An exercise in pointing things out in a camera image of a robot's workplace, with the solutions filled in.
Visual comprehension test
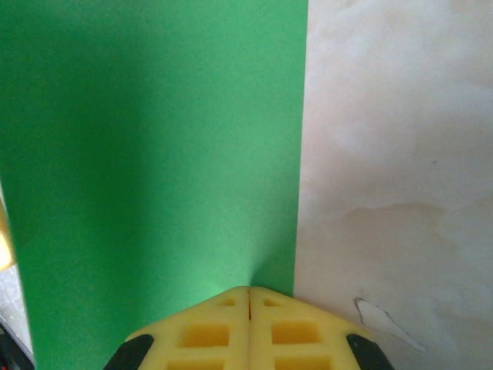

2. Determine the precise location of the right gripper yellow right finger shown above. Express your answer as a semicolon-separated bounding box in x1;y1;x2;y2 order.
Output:
250;285;397;370

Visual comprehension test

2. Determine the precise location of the green cloth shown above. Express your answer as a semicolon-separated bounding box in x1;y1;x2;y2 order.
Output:
0;0;309;370

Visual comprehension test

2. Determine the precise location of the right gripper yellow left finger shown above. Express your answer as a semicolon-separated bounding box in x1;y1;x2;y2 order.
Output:
103;285;252;370

